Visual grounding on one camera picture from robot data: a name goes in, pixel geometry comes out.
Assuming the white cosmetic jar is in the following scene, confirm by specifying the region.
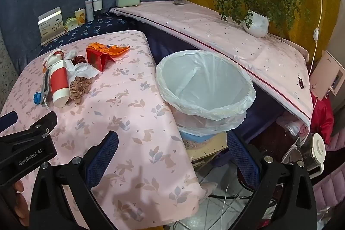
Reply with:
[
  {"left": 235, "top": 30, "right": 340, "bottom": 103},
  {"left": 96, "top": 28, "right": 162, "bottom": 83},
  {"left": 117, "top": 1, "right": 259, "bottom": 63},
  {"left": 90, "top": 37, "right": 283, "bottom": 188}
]
[{"left": 92, "top": 0, "right": 103, "bottom": 17}]

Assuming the red paper box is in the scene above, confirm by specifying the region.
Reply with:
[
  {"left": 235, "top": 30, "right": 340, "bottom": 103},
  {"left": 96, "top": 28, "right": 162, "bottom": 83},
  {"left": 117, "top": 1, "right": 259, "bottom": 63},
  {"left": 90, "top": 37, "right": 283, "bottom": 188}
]
[{"left": 86, "top": 47, "right": 116, "bottom": 73}]

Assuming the person's left hand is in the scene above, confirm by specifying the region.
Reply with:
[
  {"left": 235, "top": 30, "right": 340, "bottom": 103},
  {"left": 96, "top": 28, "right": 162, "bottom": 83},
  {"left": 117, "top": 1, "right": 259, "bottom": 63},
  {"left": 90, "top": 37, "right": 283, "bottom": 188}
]
[{"left": 11, "top": 180, "right": 29, "bottom": 220}]

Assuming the pink quilted garment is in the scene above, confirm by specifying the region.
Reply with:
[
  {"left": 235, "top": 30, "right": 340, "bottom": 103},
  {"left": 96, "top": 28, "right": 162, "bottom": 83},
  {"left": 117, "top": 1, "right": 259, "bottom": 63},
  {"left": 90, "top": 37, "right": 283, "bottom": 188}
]
[{"left": 310, "top": 133, "right": 345, "bottom": 230}]

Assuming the pink rabbit print tablecloth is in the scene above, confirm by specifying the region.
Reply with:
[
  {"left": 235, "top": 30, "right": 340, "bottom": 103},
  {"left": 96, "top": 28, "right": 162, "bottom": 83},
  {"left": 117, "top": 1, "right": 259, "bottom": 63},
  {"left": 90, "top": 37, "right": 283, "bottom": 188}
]
[{"left": 0, "top": 30, "right": 216, "bottom": 230}]

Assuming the wooden stool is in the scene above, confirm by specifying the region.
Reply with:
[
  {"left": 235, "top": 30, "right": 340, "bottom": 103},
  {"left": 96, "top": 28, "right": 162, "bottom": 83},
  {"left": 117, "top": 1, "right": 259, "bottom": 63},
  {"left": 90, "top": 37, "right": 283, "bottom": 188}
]
[{"left": 185, "top": 138, "right": 235, "bottom": 167}]

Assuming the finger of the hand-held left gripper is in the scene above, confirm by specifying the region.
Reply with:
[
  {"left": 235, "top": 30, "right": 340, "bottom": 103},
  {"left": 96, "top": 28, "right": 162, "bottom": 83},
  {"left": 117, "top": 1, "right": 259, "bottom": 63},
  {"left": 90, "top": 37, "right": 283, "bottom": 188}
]
[
  {"left": 0, "top": 111, "right": 18, "bottom": 133},
  {"left": 28, "top": 111, "right": 58, "bottom": 137}
]

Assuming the white plant pot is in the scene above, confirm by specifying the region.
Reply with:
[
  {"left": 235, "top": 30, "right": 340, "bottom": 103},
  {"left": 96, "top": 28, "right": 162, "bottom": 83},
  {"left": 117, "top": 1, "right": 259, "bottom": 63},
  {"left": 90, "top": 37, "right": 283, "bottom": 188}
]
[{"left": 243, "top": 10, "right": 270, "bottom": 39}]

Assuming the navy floral cloth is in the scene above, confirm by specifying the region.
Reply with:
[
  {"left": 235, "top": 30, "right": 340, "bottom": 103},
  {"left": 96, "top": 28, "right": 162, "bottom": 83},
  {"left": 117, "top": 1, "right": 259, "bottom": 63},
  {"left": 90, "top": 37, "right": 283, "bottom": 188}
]
[{"left": 40, "top": 12, "right": 135, "bottom": 55}]

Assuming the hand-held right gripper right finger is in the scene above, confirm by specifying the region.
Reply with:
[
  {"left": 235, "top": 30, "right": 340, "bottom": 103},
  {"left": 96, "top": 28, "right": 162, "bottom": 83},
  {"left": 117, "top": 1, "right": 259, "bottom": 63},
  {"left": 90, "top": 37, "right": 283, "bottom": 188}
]
[{"left": 226, "top": 130, "right": 318, "bottom": 230}]

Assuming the glass jar white lid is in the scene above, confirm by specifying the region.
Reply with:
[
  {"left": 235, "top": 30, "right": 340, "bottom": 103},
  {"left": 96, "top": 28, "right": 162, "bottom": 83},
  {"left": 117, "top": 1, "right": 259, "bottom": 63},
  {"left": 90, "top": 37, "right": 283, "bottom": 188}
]
[{"left": 280, "top": 131, "right": 327, "bottom": 179}]

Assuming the green yellow packet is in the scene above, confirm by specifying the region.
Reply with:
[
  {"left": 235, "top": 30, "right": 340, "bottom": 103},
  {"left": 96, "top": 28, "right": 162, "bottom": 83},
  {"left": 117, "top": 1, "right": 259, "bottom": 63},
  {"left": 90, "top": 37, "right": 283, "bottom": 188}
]
[{"left": 65, "top": 17, "right": 79, "bottom": 31}]

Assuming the pink cloth with red stripe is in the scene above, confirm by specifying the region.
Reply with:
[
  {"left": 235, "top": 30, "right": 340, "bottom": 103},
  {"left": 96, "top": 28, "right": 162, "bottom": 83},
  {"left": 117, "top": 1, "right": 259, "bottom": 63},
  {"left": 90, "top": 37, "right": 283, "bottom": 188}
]
[{"left": 109, "top": 0, "right": 314, "bottom": 127}]

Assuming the white tube bottle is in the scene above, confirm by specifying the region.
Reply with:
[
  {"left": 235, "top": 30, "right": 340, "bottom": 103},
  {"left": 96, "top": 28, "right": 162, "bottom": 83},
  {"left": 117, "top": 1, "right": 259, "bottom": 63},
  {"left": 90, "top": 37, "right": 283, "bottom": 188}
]
[{"left": 85, "top": 0, "right": 94, "bottom": 22}]

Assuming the red garment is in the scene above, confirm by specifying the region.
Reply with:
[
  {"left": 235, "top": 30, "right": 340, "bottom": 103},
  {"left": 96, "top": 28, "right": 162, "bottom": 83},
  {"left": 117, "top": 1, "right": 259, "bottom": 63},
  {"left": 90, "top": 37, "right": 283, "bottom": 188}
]
[{"left": 310, "top": 91, "right": 335, "bottom": 145}]

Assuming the orange snack wrapper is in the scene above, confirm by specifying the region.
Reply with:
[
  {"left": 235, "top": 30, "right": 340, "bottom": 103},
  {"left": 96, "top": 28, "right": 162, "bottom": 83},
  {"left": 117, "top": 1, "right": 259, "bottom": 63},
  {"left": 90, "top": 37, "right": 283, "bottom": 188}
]
[{"left": 88, "top": 42, "right": 130, "bottom": 62}]

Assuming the white cloth item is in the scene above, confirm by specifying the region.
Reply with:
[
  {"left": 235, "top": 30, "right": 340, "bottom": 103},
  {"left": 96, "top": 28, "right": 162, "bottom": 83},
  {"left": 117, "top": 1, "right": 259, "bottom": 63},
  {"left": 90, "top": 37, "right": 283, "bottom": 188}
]
[{"left": 65, "top": 61, "right": 99, "bottom": 85}]

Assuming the red and white fabric bag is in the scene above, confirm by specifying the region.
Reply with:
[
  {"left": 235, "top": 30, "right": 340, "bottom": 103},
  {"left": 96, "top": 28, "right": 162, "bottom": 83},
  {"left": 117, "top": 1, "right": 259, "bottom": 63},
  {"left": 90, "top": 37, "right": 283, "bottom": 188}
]
[{"left": 49, "top": 60, "right": 70, "bottom": 108}]

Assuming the brown scrunchie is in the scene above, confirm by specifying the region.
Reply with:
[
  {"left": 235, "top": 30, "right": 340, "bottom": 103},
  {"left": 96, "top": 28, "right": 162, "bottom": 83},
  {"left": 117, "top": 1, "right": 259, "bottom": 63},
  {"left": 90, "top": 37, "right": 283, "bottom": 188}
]
[{"left": 69, "top": 76, "right": 92, "bottom": 105}]

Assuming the white cable with switch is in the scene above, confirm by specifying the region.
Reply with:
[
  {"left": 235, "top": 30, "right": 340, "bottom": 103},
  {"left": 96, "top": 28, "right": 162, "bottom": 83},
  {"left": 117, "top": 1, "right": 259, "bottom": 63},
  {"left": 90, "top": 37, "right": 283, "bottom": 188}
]
[{"left": 307, "top": 0, "right": 324, "bottom": 77}]

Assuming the white printed booklet box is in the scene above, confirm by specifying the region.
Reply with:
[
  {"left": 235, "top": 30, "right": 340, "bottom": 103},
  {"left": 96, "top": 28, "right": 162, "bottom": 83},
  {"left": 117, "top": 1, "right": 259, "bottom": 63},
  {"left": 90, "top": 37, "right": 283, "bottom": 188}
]
[{"left": 38, "top": 7, "right": 67, "bottom": 46}]

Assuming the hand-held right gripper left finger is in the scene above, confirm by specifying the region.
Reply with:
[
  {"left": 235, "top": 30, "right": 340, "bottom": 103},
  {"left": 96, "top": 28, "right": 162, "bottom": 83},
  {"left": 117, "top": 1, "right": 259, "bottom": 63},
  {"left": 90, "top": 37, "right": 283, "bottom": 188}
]
[{"left": 28, "top": 130, "right": 119, "bottom": 230}]

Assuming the white appliance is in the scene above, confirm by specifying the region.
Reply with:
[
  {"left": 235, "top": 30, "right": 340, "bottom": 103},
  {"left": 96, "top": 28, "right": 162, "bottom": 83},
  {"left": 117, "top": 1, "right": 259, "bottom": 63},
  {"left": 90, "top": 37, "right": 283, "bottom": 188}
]
[{"left": 309, "top": 50, "right": 345, "bottom": 101}]

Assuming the blue plastic bin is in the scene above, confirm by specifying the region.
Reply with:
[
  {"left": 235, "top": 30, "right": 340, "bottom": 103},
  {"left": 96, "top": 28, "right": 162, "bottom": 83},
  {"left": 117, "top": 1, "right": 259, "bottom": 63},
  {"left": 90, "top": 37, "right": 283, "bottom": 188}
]
[{"left": 178, "top": 130, "right": 225, "bottom": 144}]

